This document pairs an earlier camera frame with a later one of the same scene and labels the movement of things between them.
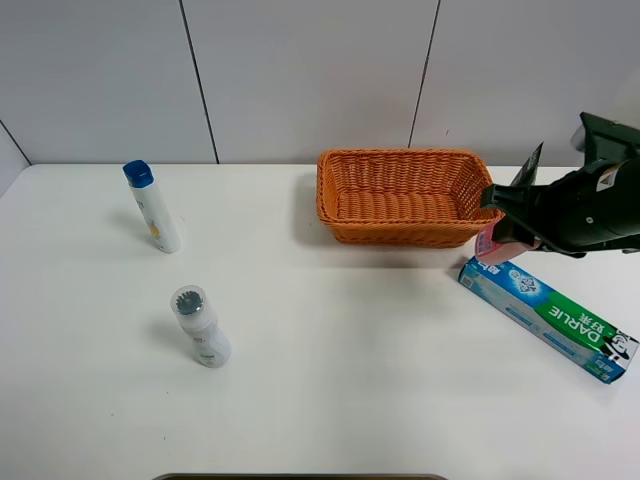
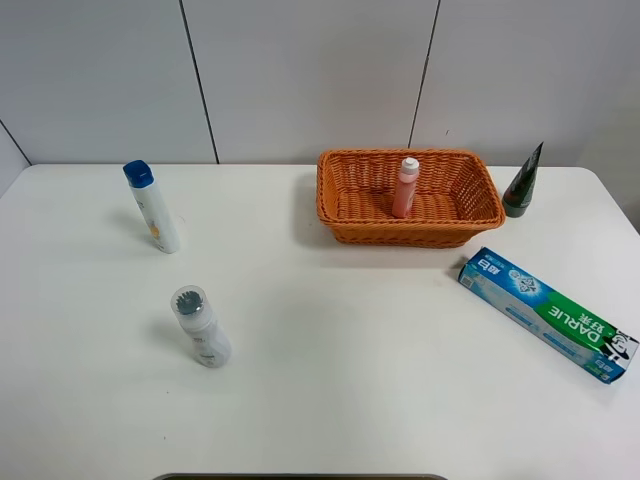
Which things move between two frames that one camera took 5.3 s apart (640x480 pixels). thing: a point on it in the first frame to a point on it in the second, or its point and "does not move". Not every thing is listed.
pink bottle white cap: x=501 y=251 to x=405 y=192
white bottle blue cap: x=141 y=179 does not move
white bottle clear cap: x=211 y=343 does not move
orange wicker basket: x=404 y=198 does not move
